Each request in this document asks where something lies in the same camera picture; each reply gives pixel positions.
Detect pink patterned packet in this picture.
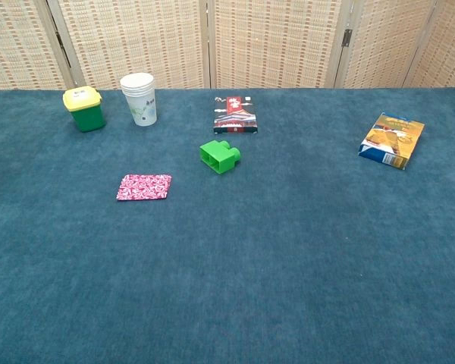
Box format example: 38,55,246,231
116,174,173,202

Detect white paper cups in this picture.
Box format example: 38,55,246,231
120,73,158,127

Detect green toy brick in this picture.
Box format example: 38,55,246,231
199,140,242,176

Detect red dark snack box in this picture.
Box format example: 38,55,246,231
213,96,259,135

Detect blue felt table cloth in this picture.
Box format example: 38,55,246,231
0,87,455,364

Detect green bin with yellow lid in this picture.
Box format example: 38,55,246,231
62,86,107,133

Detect orange snack box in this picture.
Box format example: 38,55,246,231
357,111,425,171

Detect woven folding screen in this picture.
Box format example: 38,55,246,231
0,0,455,92

